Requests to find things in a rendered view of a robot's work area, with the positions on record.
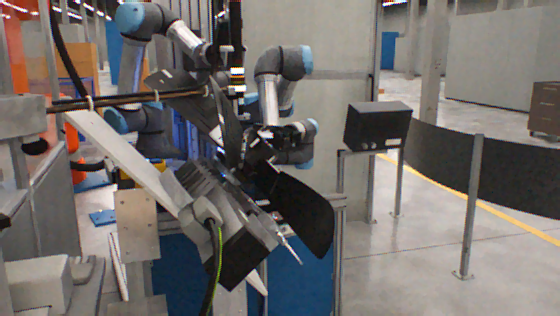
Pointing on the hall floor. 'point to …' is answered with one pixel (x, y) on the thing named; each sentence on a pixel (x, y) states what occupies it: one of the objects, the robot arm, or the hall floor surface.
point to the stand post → (135, 277)
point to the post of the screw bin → (263, 284)
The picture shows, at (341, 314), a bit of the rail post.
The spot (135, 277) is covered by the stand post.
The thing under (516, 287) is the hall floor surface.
